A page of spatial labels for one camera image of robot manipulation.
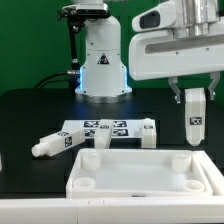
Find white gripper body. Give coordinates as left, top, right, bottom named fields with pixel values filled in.
left=129, top=31, right=224, bottom=80

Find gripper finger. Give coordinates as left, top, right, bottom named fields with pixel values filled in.
left=168, top=77, right=181, bottom=103
left=208, top=71, right=220, bottom=100

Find white desk tabletop tray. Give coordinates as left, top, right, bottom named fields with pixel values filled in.
left=66, top=148, right=213, bottom=198

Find white marker sheet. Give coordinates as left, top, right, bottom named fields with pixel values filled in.
left=62, top=120, right=142, bottom=139

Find white L-shaped fence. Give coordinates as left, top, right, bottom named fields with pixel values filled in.
left=0, top=151, right=224, bottom=224

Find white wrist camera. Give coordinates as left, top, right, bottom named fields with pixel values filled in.
left=132, top=1, right=177, bottom=32

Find black cables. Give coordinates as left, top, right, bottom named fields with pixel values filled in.
left=34, top=71, right=81, bottom=90

